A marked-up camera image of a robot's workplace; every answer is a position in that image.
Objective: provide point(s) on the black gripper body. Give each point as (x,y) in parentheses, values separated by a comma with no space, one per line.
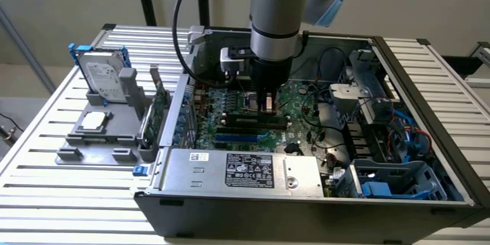
(272,73)

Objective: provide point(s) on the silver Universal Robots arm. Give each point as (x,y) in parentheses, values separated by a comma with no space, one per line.
(273,24)

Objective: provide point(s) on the black RAM slot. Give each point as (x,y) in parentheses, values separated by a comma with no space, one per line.
(252,126)
(244,116)

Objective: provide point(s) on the blue expansion slot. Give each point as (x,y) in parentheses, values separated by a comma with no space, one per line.
(233,137)

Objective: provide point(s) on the CPU socket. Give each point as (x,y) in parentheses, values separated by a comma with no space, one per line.
(248,99)

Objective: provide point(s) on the green motherboard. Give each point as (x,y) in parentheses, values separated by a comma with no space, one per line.
(248,130)

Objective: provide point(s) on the silver power supply unit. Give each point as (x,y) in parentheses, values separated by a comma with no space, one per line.
(240,172)

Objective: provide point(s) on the grey disk bay cage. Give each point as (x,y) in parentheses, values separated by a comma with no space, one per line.
(372,84)

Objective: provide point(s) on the green graphics card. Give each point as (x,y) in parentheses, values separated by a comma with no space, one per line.
(152,118)

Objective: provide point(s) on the black open PC case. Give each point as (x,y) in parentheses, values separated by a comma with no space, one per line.
(305,199)

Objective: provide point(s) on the blue plastic clip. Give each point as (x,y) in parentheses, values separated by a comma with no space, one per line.
(138,170)

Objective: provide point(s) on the blue disk bay tray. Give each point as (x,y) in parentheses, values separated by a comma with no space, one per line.
(397,179)

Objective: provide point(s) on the grey parts rack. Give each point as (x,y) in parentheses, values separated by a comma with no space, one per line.
(106,139)

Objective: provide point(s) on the CPU with silver lid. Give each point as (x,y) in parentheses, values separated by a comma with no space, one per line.
(93,120)

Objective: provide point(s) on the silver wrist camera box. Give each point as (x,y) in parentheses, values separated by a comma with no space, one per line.
(231,60)

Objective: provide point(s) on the hard disk in blue bracket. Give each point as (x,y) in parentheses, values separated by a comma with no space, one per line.
(101,78)

